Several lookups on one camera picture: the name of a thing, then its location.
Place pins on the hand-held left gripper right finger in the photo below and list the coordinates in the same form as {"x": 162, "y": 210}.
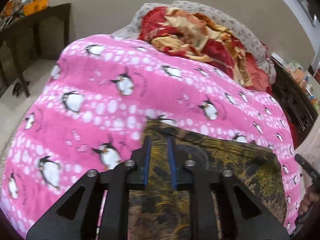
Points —
{"x": 175, "y": 165}

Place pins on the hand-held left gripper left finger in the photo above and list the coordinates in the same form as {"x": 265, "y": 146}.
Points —
{"x": 142, "y": 165}

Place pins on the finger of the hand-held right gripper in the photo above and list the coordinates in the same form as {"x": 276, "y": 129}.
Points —
{"x": 308, "y": 166}

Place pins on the brown floral patterned shirt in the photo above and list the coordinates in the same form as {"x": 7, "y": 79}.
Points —
{"x": 225, "y": 162}

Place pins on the person's right hand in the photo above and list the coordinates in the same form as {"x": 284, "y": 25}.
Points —
{"x": 309, "y": 198}

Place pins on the white cloth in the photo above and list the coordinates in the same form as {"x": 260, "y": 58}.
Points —
{"x": 311, "y": 142}

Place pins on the dark carved wooden cabinet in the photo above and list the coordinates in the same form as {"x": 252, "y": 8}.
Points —
{"x": 292, "y": 100}

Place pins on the pink penguin print blanket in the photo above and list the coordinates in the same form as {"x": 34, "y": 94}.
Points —
{"x": 105, "y": 105}

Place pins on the clutter of bottles and packets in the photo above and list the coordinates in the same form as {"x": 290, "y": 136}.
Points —
{"x": 302, "y": 77}

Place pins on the red floral blanket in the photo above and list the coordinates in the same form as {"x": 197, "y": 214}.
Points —
{"x": 190, "y": 35}

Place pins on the pair of dark shoes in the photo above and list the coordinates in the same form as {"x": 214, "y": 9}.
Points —
{"x": 20, "y": 88}

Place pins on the dark wooden table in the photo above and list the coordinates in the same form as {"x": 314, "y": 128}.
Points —
{"x": 30, "y": 30}

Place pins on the orange plastic basin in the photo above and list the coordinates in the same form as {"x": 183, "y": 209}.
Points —
{"x": 36, "y": 6}

